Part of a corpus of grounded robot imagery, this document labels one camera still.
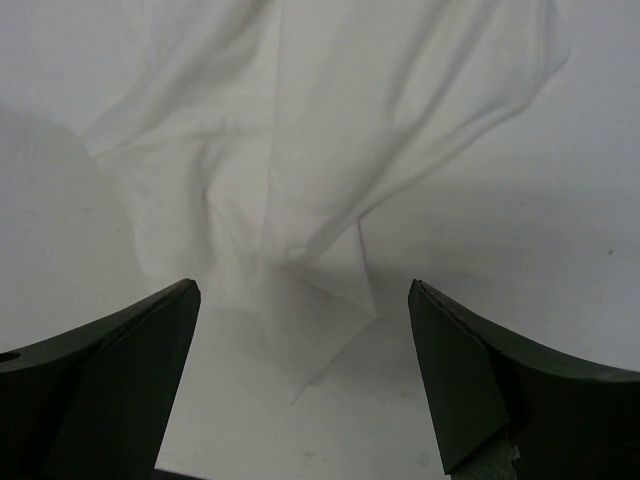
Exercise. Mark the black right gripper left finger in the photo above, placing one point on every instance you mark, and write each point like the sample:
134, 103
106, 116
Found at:
94, 402

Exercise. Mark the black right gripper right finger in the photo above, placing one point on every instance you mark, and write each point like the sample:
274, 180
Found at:
506, 407

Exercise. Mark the white t shirt robot print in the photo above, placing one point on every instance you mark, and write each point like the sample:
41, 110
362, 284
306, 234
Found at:
255, 136

